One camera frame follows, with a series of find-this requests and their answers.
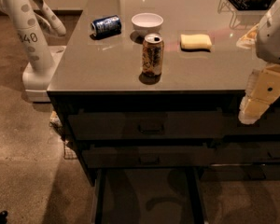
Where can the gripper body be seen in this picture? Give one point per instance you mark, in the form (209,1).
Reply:
(274,36)

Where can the black object on floor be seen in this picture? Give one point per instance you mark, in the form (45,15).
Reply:
(3,217)

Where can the middle drawer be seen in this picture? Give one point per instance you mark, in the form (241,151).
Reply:
(147,156)

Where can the open bottom drawer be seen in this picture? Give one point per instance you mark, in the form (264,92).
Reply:
(148,196)

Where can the orange soda can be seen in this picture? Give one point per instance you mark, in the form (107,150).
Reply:
(152,55)

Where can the blue soda can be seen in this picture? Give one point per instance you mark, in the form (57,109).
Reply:
(105,26)

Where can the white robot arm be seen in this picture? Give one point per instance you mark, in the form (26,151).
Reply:
(264,37)

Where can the dark drawer cabinet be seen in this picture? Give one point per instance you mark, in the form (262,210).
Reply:
(103,74)

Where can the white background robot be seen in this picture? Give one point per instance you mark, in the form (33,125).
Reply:
(32,19)

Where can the dark right drawers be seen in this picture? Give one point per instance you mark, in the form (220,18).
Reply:
(251,152)

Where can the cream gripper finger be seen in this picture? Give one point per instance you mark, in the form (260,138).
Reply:
(251,110)

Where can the top drawer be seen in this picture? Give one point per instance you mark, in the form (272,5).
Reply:
(146,125)

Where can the yellow sponge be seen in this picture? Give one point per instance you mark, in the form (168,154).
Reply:
(190,42)

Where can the white bowl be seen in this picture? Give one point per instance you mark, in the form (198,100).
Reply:
(147,23)

